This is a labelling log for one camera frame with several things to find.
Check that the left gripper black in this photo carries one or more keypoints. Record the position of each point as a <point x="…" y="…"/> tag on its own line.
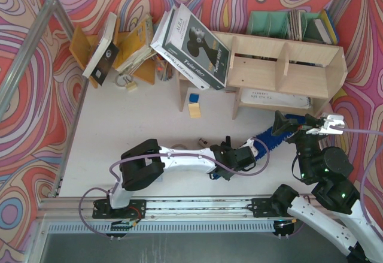
<point x="227" y="157"/>

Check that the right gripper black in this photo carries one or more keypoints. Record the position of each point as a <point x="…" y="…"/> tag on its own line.
<point x="298" y="130"/>

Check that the blue fluffy duster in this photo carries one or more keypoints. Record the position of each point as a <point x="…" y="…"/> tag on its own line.
<point x="265" y="142"/>

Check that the beige masking tape roll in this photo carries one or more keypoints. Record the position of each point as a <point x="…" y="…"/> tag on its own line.
<point x="179" y="146"/>

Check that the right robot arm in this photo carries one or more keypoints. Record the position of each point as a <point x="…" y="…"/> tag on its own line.
<point x="356" y="235"/>

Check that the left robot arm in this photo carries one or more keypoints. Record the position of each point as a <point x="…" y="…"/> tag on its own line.
<point x="142" y="165"/>

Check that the light wooden bookshelf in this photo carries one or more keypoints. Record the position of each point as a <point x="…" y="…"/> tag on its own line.
<point x="317" y="71"/>

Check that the black clip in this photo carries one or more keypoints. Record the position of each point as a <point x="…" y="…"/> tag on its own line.
<point x="227" y="141"/>

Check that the beige black stapler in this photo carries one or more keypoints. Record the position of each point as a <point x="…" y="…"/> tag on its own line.
<point x="203" y="143"/>

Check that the spiral notebook white cover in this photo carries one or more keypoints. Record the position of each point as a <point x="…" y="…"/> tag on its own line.
<point x="262" y="97"/>

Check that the blue eraser block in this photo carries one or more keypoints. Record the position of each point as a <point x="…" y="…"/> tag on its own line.
<point x="193" y="98"/>

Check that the blue covered notebook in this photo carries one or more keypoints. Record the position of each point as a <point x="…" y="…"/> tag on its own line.
<point x="326" y="28"/>

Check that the green desk organizer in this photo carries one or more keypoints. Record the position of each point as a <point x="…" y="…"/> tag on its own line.
<point x="274" y="24"/>

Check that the pencil cup with pencils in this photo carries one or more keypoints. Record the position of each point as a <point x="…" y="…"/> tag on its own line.
<point x="163" y="69"/>

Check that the Twins story book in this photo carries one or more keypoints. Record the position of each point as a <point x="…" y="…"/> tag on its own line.
<point x="193" y="45"/>

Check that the white Chokladfabriken book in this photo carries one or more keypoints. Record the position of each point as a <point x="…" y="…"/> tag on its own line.
<point x="157" y="45"/>

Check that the yellow worn book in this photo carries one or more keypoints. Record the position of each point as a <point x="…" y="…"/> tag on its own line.
<point x="135" y="48"/>

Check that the black white paperback book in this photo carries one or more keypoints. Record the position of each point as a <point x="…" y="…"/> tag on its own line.
<point x="103" y="52"/>

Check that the orange wooden book stand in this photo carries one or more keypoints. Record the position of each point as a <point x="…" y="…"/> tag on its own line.
<point x="80" y="49"/>

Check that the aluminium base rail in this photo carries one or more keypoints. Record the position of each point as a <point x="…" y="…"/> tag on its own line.
<point x="165" y="208"/>

